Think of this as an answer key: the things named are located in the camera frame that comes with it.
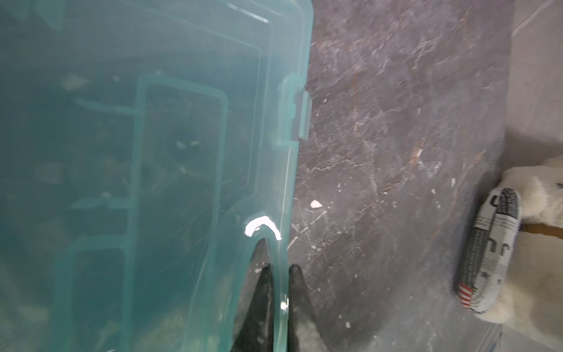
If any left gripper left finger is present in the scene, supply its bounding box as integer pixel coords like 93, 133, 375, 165
231, 265, 275, 352

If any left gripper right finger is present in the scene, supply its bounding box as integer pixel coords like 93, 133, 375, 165
287, 264, 328, 352

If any green transparent ruler set case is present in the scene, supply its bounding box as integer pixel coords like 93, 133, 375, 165
1, 1, 314, 351

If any newspaper print roll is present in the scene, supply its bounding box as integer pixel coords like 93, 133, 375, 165
457, 188, 521, 315

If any white plush teddy bear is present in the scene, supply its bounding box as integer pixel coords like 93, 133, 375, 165
479, 155, 562, 351

